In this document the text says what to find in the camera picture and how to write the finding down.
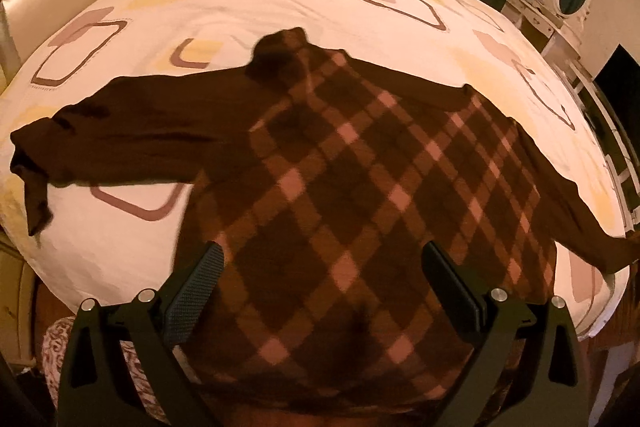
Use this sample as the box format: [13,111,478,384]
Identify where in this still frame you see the brown argyle sweater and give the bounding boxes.
[11,28,639,414]

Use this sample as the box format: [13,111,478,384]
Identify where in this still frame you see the white patterned bed sheet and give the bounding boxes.
[1,0,625,312]

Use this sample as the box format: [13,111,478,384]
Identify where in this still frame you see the black television screen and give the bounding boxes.
[594,44,640,136]

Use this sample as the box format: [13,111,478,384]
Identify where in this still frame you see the floral patterned trousers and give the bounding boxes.
[40,317,169,425]

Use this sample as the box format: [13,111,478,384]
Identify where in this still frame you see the white dresser with oval mirror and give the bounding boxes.
[501,0,639,234]

